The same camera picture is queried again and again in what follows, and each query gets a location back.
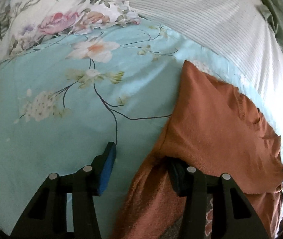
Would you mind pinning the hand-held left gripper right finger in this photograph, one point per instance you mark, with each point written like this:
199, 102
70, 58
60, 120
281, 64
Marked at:
181, 179

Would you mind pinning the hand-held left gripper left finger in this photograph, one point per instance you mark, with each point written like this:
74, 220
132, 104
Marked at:
108, 164

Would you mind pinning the rust orange small shirt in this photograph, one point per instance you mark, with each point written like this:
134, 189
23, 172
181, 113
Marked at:
206, 129

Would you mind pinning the green cloth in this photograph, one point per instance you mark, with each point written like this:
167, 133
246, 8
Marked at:
278, 12

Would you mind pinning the pink floral pillow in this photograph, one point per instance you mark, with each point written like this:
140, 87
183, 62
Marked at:
57, 15

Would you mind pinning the white ribbed blanket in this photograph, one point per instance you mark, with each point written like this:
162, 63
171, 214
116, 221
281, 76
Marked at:
206, 20

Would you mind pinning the turquoise floral bed sheet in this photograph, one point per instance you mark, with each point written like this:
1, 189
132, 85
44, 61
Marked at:
57, 119

